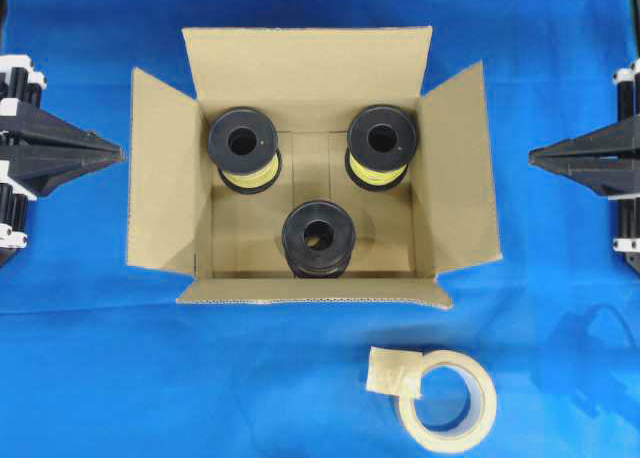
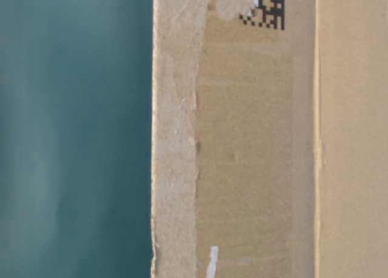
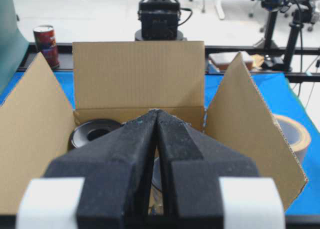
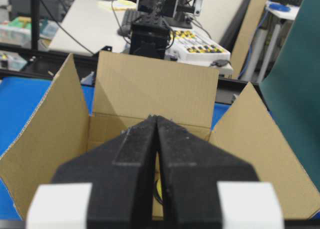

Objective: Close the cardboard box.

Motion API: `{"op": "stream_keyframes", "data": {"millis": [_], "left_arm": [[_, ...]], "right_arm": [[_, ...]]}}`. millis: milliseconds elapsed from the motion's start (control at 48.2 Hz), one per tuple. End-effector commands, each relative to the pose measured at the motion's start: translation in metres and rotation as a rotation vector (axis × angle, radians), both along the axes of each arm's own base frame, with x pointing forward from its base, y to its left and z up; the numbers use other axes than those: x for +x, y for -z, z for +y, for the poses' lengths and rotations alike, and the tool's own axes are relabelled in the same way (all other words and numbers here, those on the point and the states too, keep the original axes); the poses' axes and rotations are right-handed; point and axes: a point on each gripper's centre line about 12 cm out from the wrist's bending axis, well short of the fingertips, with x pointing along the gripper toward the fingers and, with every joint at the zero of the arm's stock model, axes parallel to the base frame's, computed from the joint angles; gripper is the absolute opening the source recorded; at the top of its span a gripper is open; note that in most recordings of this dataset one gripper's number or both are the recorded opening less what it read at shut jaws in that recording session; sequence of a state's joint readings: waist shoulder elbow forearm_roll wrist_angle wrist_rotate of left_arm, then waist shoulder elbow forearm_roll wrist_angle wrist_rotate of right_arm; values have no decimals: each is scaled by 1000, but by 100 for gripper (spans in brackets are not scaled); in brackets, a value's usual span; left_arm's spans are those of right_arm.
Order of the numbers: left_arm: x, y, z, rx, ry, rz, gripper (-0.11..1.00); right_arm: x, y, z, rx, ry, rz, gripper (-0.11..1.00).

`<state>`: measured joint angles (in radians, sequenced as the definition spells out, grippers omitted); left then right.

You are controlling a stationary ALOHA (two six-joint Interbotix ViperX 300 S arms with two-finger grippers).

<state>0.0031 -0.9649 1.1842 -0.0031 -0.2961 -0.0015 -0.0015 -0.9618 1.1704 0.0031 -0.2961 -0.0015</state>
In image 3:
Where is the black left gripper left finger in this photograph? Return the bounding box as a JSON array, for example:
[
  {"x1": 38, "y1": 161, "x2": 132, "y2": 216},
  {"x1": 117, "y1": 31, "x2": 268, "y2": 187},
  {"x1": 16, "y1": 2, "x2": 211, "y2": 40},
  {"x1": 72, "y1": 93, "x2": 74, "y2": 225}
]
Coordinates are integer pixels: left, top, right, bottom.
[{"x1": 16, "y1": 110, "x2": 157, "y2": 229}]

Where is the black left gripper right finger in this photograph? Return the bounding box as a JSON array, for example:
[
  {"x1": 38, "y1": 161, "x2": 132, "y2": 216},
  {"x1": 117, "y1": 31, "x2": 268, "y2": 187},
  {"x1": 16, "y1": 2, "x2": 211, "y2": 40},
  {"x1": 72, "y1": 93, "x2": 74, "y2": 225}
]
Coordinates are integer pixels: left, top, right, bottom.
[{"x1": 157, "y1": 110, "x2": 285, "y2": 229}]

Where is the brown cardboard box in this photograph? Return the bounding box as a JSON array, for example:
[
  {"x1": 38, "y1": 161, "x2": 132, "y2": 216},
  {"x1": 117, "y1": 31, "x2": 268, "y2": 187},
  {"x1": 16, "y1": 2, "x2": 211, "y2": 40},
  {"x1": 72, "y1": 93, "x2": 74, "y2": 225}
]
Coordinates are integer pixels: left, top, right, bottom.
[{"x1": 0, "y1": 41, "x2": 308, "y2": 215}]

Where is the black round spool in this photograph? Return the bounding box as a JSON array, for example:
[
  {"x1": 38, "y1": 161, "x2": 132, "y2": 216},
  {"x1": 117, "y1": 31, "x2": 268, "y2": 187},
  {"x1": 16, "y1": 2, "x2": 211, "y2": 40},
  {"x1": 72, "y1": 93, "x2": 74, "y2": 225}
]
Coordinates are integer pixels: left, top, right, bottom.
[{"x1": 67, "y1": 118, "x2": 122, "y2": 151}]

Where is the beige packing tape roll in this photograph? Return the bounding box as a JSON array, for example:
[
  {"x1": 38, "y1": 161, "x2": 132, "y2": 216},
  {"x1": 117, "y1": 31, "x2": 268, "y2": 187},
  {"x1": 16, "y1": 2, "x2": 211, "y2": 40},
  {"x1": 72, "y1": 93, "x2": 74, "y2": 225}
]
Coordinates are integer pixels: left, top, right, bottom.
[{"x1": 273, "y1": 114, "x2": 312, "y2": 164}]

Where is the blue table cloth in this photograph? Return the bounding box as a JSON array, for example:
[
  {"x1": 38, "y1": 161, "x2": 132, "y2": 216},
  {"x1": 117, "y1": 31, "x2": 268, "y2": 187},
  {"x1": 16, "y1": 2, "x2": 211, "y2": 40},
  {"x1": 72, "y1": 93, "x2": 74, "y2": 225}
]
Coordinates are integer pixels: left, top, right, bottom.
[{"x1": 0, "y1": 72, "x2": 320, "y2": 215}]

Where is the red drink can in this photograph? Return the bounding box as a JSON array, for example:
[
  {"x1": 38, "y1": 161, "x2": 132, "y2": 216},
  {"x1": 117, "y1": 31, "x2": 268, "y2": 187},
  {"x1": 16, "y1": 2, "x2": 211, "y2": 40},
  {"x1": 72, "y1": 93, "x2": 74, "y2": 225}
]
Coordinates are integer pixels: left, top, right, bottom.
[{"x1": 33, "y1": 24, "x2": 60, "y2": 69}]

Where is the black camera tripod stand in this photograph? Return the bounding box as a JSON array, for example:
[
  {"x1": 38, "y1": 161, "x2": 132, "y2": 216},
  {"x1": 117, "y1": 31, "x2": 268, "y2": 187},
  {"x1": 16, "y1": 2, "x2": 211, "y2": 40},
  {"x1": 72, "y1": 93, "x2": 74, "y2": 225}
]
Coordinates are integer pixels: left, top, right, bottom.
[{"x1": 247, "y1": 0, "x2": 317, "y2": 72}]

